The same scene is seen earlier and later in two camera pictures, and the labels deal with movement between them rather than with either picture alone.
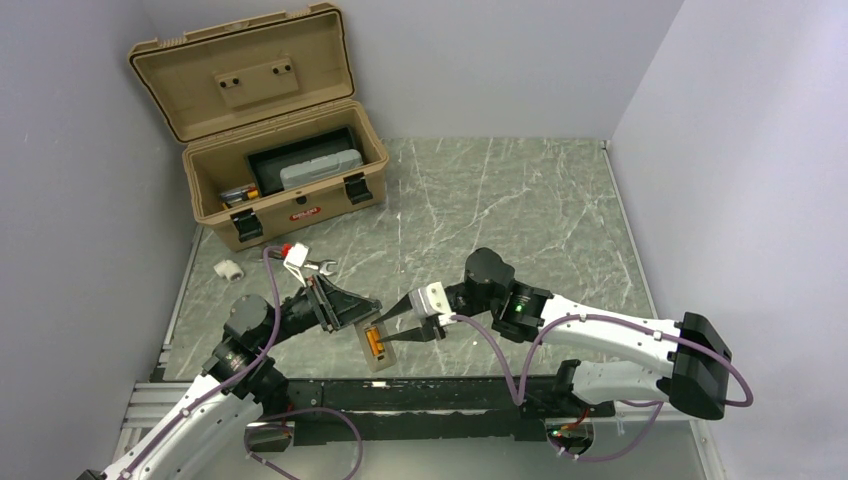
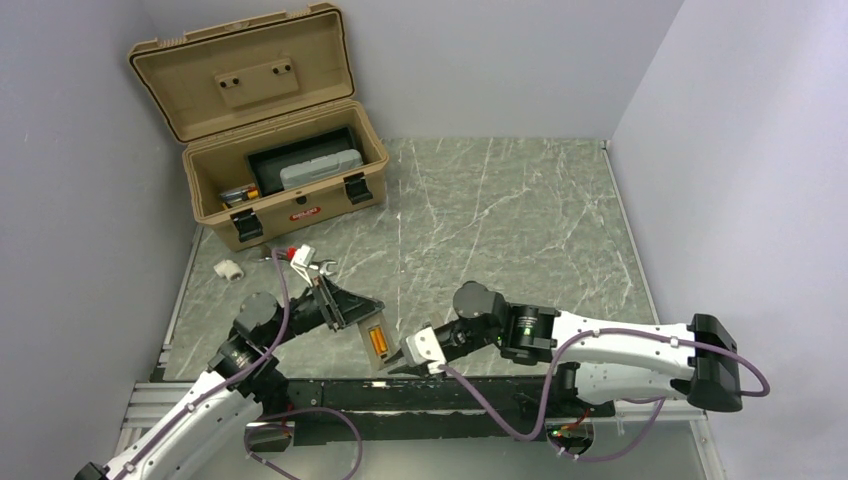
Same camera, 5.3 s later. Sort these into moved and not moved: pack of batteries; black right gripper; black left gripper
Moved: black right gripper
Not moved: black left gripper; pack of batteries
